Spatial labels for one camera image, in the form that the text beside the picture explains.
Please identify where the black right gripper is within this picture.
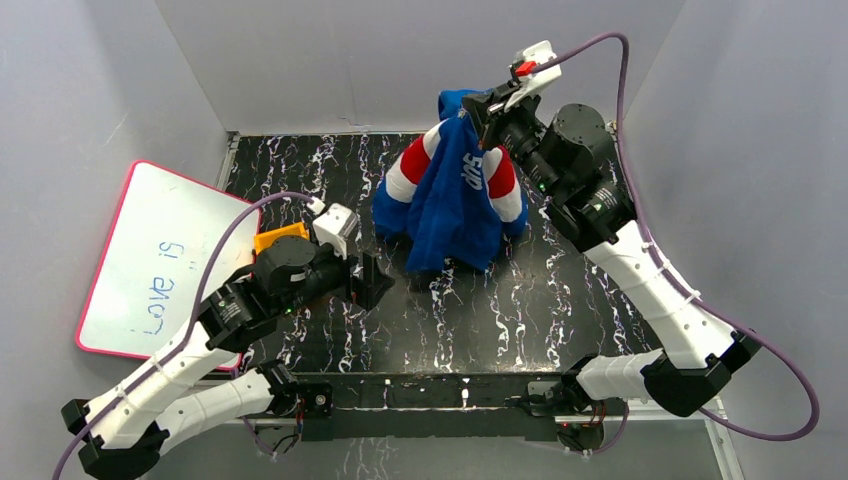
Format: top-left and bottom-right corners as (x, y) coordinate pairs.
(460, 81), (560, 199)

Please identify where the blue red white jacket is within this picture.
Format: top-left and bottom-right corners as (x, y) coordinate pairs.
(372, 90), (528, 273)

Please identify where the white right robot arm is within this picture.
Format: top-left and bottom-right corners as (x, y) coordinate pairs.
(461, 92), (759, 417)

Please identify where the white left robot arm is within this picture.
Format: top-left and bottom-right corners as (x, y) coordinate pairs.
(61, 236), (394, 479)

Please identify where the orange plastic box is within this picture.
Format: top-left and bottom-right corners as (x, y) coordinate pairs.
(253, 222), (310, 256)

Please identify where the pink-framed whiteboard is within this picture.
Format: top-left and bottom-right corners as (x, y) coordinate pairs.
(76, 160), (249, 359)

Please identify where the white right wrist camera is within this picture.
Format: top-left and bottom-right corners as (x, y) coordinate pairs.
(504, 40), (562, 111)

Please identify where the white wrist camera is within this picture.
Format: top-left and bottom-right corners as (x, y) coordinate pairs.
(308, 197), (359, 260)
(504, 40), (562, 111)

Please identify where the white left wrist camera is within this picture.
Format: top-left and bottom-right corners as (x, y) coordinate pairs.
(308, 197), (359, 260)

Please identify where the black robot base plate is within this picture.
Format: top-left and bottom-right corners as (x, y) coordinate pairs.
(238, 370), (631, 458)

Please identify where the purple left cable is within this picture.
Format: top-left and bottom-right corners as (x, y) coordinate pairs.
(51, 192), (319, 480)

